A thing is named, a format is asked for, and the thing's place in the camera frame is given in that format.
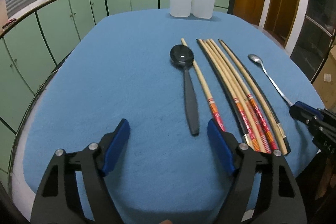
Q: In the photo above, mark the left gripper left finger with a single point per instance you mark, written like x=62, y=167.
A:
x=112, y=145

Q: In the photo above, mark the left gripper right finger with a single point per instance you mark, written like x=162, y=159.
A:
x=220, y=142

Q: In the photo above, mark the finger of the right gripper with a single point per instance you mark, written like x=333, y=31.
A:
x=304, y=113

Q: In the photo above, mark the plain light bamboo chopstick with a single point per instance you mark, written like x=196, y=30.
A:
x=267, y=108

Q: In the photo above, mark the bamboo chopstick red band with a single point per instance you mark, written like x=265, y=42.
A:
x=209, y=97

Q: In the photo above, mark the metal spoon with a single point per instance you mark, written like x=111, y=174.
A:
x=257, y=60

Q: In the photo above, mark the black plastic spoon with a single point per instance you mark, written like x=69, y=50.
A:
x=182, y=57

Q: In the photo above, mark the green lower kitchen cabinets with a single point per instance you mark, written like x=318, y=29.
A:
x=65, y=21

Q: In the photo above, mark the bamboo chopstick red pattern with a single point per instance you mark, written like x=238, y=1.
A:
x=230, y=83

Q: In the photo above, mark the cardboard box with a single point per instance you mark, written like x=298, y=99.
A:
x=324, y=84

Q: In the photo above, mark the bamboo chopstick orange pattern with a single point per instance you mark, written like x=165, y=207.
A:
x=261, y=124

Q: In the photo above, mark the black glass cabinet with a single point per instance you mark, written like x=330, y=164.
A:
x=316, y=36

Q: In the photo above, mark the blue table cloth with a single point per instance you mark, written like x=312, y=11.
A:
x=183, y=202

